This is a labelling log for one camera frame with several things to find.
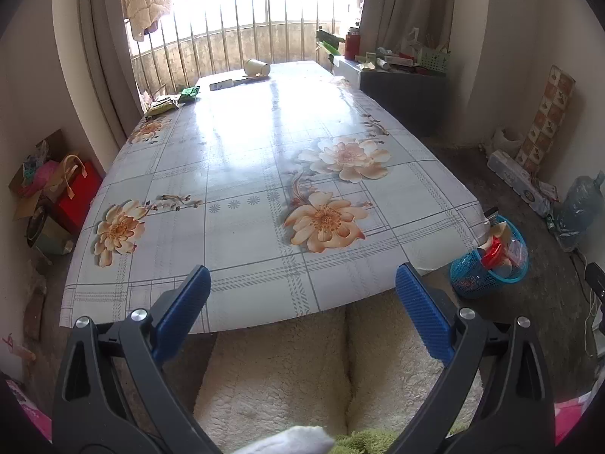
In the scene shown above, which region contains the patterned wallpaper roll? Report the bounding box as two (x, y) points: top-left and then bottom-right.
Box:
(515, 65), (576, 176)

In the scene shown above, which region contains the white fluffy chair cushion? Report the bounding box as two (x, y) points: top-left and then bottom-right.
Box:
(194, 288), (485, 454)

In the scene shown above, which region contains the dark grey cabinet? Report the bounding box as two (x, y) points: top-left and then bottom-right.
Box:
(359, 64), (447, 138)

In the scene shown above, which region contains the pink printed cloth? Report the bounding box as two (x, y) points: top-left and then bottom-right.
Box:
(5, 378), (53, 442)
(553, 397), (591, 445)

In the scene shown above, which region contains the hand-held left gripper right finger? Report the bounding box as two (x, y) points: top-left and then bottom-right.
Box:
(378, 261), (555, 454)

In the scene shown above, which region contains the floral tablecloth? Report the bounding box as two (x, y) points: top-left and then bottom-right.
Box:
(59, 61), (492, 334)

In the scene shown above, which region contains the flat green snack packet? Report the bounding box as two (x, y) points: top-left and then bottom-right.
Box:
(144, 96), (180, 118)

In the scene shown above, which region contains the blue plastic wastebasket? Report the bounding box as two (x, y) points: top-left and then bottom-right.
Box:
(449, 215), (529, 300)

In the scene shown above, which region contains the red thermos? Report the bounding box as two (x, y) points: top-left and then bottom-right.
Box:
(344, 28), (361, 61)

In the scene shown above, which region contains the black power adapter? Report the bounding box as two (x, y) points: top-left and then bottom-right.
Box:
(583, 262), (605, 301)

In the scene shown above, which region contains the large clear water jug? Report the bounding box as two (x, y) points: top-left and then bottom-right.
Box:
(553, 175), (605, 251)

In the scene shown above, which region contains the green long box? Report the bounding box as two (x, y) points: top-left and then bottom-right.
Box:
(316, 28), (346, 55)

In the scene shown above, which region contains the green fuzzy cloth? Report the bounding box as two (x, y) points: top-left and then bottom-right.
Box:
(331, 428), (473, 454)

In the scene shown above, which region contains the cardboard box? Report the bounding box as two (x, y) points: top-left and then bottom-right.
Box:
(9, 127), (67, 221)

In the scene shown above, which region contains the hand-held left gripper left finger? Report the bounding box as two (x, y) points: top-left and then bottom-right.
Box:
(52, 264), (223, 454)

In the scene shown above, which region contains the grey curtain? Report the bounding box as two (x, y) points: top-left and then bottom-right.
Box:
(78, 0), (143, 152)

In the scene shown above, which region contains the beige curtain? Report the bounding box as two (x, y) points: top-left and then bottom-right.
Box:
(359, 0), (457, 58)

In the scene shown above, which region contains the white paper cup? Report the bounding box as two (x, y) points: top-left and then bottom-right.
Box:
(243, 58), (271, 78)

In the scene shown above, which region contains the red paper gift bag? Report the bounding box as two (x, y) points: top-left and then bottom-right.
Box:
(57, 154), (104, 235)

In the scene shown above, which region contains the crumpled white floor bag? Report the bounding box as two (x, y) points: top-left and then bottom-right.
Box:
(492, 127), (523, 154)

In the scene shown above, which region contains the metal balcony railing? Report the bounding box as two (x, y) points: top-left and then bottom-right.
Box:
(125, 0), (351, 105)

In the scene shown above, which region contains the white plastic bag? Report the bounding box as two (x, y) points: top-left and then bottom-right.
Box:
(401, 27), (424, 60)

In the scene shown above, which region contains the white storage box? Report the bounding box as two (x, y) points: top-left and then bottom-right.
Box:
(333, 56), (367, 88)

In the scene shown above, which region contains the white cable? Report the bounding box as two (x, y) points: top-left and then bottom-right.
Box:
(583, 293), (602, 358)

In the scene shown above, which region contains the white plastic storage basket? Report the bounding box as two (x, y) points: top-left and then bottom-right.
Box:
(418, 47), (451, 74)

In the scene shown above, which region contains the wrapped tissue roll pack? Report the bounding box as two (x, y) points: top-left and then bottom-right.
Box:
(487, 149), (551, 216)

